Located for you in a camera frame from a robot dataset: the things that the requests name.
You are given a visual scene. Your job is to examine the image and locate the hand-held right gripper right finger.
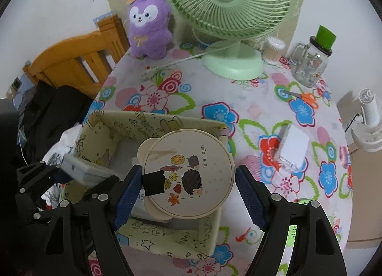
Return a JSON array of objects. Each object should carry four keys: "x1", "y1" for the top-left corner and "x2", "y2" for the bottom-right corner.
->
[{"x1": 235, "y1": 165, "x2": 348, "y2": 276}]

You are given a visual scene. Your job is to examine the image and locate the white printed bag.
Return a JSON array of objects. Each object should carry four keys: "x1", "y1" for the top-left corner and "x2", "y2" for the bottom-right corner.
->
[{"x1": 42, "y1": 139, "x2": 78, "y2": 211}]

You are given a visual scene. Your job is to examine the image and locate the beige round hedgehog mirror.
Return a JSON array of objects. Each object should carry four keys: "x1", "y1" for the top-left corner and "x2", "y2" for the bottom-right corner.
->
[{"x1": 137, "y1": 130, "x2": 235, "y2": 220}]

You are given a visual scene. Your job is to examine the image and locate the yellow fabric storage box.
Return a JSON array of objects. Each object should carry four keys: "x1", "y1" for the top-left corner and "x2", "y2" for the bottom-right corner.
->
[{"x1": 64, "y1": 110, "x2": 229, "y2": 260}]

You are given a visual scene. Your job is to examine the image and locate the floral tablecloth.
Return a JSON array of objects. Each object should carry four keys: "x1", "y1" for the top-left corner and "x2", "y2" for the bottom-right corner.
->
[{"x1": 74, "y1": 40, "x2": 353, "y2": 276}]

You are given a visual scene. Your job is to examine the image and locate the cotton swab container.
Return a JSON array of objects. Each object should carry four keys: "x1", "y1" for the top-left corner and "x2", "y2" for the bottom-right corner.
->
[{"x1": 262, "y1": 36, "x2": 286, "y2": 65}]

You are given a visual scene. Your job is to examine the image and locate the grey-white power charger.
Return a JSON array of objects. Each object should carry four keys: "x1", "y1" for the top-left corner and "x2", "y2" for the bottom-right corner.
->
[{"x1": 131, "y1": 188, "x2": 159, "y2": 220}]

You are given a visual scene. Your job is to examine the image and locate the orange handled scissors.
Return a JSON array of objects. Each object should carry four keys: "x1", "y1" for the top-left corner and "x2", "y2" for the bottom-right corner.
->
[{"x1": 281, "y1": 90, "x2": 317, "y2": 107}]

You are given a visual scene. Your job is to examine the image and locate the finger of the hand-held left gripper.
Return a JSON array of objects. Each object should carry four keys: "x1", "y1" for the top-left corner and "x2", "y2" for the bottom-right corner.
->
[
  {"x1": 15, "y1": 194, "x2": 53, "y2": 226},
  {"x1": 16, "y1": 165, "x2": 68, "y2": 193}
]

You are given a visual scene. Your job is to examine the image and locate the white fan power cable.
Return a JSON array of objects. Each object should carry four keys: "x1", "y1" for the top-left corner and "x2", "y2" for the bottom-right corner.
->
[{"x1": 145, "y1": 40, "x2": 236, "y2": 76}]

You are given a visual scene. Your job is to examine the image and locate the glass jar mug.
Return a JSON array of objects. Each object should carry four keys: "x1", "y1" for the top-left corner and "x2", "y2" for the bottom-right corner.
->
[{"x1": 290, "y1": 36, "x2": 332, "y2": 88}]

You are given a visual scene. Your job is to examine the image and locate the small white screen device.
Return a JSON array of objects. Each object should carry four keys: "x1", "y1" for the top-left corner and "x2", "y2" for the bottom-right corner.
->
[{"x1": 61, "y1": 153, "x2": 118, "y2": 187}]

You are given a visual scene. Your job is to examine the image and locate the black fan cable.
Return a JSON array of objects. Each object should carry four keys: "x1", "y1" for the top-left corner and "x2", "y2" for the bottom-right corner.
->
[{"x1": 343, "y1": 113, "x2": 363, "y2": 133}]

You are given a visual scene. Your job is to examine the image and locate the purple plush toy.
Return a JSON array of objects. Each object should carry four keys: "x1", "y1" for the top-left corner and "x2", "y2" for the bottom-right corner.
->
[{"x1": 127, "y1": 0, "x2": 174, "y2": 60}]

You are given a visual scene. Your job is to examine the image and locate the white clip fan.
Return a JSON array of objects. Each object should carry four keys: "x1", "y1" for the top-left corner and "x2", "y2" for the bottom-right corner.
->
[{"x1": 350, "y1": 88, "x2": 382, "y2": 152}]

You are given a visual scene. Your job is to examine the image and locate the wooden chair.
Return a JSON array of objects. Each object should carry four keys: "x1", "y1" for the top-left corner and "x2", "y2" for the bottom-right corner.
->
[{"x1": 23, "y1": 15, "x2": 130, "y2": 100}]

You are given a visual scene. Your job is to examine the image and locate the black clothing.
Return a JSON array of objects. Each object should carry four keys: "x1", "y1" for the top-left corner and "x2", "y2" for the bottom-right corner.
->
[{"x1": 18, "y1": 80, "x2": 93, "y2": 169}]

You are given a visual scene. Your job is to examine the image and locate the green plastic cup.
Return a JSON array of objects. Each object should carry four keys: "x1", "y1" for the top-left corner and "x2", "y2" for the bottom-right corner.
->
[{"x1": 316, "y1": 25, "x2": 337, "y2": 47}]

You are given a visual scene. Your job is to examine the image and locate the green panda comb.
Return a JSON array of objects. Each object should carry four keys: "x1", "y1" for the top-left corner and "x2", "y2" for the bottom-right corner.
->
[{"x1": 286, "y1": 198, "x2": 308, "y2": 248}]

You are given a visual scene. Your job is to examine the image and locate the white plug adapter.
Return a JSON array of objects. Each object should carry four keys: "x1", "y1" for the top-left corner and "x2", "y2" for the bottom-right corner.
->
[{"x1": 273, "y1": 124, "x2": 309, "y2": 172}]

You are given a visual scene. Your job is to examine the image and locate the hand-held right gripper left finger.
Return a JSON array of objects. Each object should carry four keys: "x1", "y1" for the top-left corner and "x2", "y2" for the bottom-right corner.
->
[{"x1": 42, "y1": 165, "x2": 144, "y2": 276}]

